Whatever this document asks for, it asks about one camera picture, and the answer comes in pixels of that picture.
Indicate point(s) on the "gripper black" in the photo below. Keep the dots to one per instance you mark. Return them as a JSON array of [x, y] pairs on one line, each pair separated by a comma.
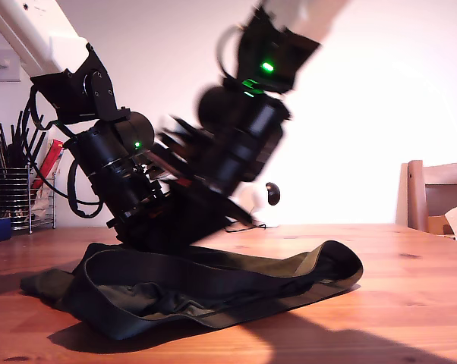
[[126, 189]]

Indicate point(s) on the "dark green underwear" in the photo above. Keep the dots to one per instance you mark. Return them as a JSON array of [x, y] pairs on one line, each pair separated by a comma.
[[198, 273]]

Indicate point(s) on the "white paper packet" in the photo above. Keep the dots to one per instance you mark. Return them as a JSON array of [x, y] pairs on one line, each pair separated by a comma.
[[42, 204]]

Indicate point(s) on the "red paper packet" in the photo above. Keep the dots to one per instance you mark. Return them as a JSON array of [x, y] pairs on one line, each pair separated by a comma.
[[52, 155]]

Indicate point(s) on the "wooden chair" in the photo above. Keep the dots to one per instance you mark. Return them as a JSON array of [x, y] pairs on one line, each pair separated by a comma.
[[416, 197]]

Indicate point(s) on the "brown cardboard box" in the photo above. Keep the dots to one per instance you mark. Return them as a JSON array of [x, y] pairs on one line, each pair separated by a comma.
[[435, 225]]

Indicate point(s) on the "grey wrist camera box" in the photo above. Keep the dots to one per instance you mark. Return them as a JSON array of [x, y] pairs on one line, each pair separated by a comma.
[[158, 167]]

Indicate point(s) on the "white light switch plate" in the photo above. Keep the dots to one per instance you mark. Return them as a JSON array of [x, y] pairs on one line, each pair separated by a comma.
[[0, 70]]

